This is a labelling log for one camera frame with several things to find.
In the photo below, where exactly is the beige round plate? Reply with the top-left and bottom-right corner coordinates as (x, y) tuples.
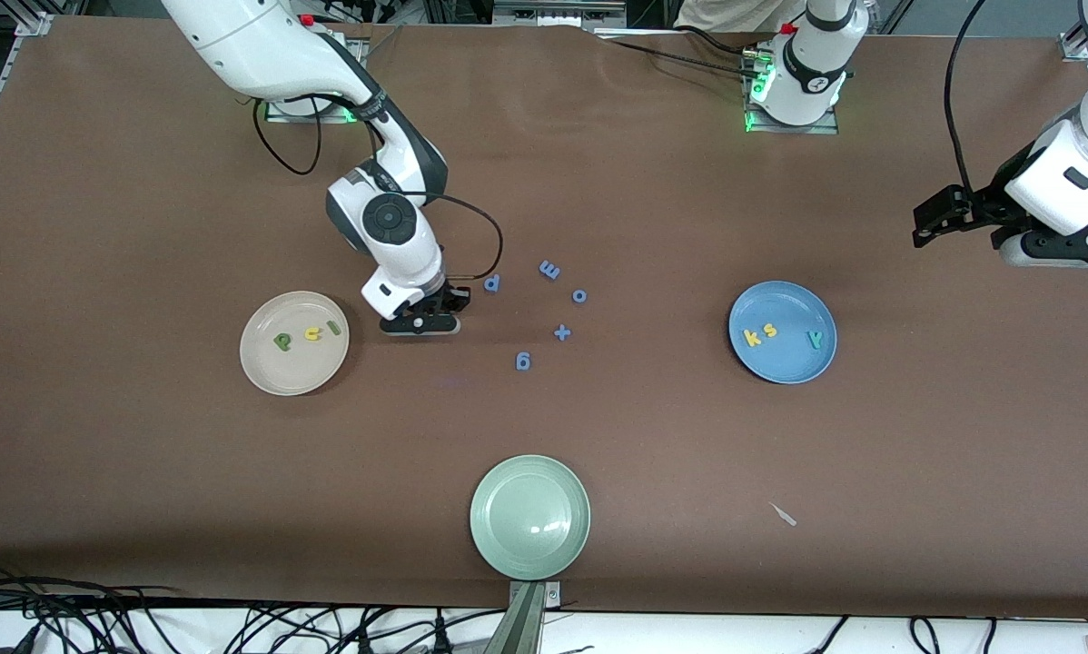
(240, 291), (351, 397)

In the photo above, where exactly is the blue round plate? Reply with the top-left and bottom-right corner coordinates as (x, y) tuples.
(728, 281), (838, 385)

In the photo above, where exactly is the green round plate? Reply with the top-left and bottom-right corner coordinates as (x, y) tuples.
(470, 455), (592, 581)

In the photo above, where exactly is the person in beige clothing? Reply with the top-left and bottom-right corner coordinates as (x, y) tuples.
(673, 0), (808, 33)

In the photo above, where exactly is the brown table cover sheet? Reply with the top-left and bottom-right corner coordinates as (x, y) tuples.
(0, 14), (1088, 623)

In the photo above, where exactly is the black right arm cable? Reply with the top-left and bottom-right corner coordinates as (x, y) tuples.
(252, 95), (505, 282)

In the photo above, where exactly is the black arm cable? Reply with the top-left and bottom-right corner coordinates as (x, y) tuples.
(252, 95), (505, 282)
(944, 0), (990, 196)

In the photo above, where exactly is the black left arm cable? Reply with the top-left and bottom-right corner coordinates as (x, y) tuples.
(944, 0), (990, 196)

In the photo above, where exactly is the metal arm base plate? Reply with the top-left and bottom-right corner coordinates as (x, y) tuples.
(742, 45), (840, 135)
(265, 91), (363, 124)

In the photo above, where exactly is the grey metal frame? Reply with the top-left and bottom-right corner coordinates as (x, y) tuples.
(492, 0), (627, 26)

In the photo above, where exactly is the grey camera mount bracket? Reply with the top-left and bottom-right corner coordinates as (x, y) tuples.
(485, 581), (563, 654)

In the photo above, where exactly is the black cable tangle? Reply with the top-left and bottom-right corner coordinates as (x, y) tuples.
(231, 601), (477, 654)
(0, 559), (186, 654)

